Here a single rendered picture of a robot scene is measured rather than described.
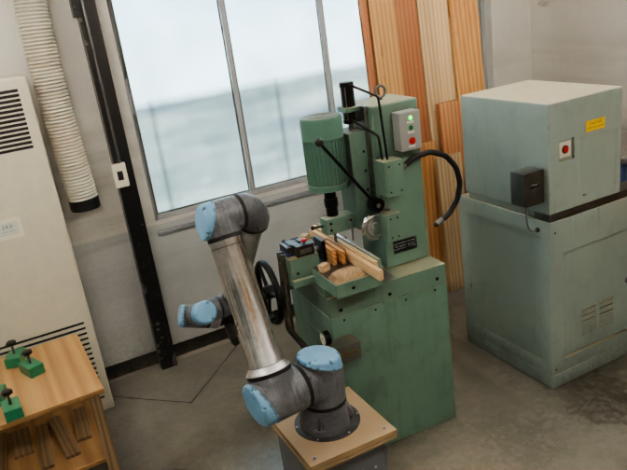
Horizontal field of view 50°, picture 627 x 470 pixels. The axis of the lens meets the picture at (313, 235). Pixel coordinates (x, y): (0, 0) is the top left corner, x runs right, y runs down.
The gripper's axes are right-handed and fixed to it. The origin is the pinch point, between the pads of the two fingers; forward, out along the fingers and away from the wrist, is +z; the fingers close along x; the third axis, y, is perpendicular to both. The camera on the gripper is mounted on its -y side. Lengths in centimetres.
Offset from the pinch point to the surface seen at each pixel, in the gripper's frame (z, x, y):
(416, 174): 55, -6, 72
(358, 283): 25.6, -26.6, 28.1
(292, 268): 6.7, -3.6, 26.2
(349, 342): 28.9, -23.7, 1.8
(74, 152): -72, 108, 47
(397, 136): 40, -10, 87
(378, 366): 50, -17, -12
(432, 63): 137, 124, 131
